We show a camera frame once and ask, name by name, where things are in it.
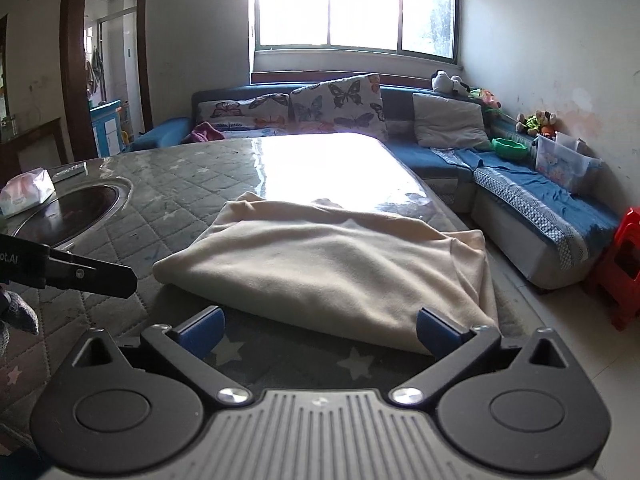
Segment cream garment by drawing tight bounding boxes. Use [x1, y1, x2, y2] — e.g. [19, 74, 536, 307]
[152, 193, 498, 352]

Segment gloved left hand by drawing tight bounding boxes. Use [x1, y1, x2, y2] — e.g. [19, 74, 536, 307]
[0, 288, 39, 353]

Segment black round induction cooktop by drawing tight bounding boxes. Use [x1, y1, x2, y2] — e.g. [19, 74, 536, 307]
[12, 183, 130, 248]

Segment pink tissue pack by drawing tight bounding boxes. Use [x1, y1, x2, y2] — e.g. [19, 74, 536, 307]
[0, 168, 55, 217]

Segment grey remote control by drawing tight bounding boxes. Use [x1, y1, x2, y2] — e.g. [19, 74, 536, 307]
[51, 162, 87, 184]

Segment quilted grey table cover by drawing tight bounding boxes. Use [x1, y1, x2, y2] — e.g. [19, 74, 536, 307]
[1, 133, 538, 442]

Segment blue white small cabinet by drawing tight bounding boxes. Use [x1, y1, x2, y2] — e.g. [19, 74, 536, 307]
[90, 100, 125, 157]

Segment blue corner sofa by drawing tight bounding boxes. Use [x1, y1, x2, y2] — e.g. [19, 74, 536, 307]
[124, 81, 624, 291]

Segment red plastic stool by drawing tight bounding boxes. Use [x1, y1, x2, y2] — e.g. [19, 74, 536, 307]
[587, 207, 639, 330]

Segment purple cloth on sofa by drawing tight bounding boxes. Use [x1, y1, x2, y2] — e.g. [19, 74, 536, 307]
[181, 122, 226, 144]

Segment green plastic bowl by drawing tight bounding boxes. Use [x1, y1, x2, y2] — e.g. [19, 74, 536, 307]
[491, 138, 529, 162]

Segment clear plastic storage box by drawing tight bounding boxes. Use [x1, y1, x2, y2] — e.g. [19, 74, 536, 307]
[535, 135, 603, 195]

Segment grey plain pillow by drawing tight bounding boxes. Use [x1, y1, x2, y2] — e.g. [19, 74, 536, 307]
[412, 93, 490, 150]

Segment green orange plush toys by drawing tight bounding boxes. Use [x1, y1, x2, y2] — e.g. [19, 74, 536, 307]
[515, 110, 558, 139]

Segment small butterfly pillow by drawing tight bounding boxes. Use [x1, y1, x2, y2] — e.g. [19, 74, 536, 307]
[195, 93, 290, 139]

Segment large butterfly pillow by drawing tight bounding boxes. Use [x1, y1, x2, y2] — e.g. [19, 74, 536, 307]
[290, 73, 387, 141]

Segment white plush toy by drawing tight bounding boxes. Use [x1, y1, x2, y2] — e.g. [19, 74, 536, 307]
[431, 70, 471, 98]

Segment brown door frame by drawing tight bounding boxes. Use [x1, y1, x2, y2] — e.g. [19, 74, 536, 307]
[60, 0, 153, 160]

